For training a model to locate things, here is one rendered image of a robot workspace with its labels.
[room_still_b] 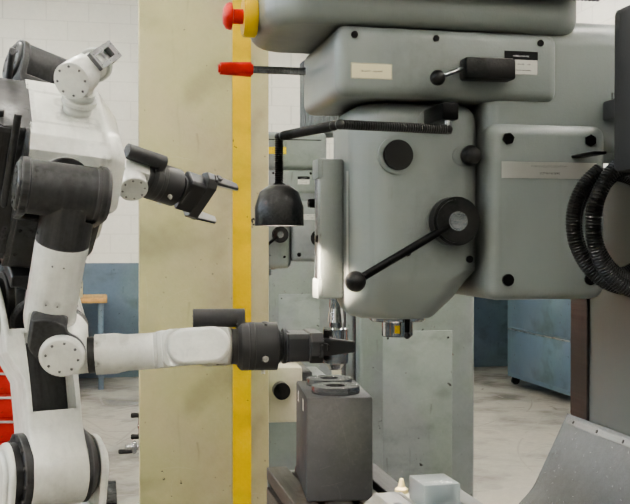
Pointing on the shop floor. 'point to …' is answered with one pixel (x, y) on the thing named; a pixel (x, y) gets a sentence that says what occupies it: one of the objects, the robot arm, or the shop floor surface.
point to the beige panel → (202, 254)
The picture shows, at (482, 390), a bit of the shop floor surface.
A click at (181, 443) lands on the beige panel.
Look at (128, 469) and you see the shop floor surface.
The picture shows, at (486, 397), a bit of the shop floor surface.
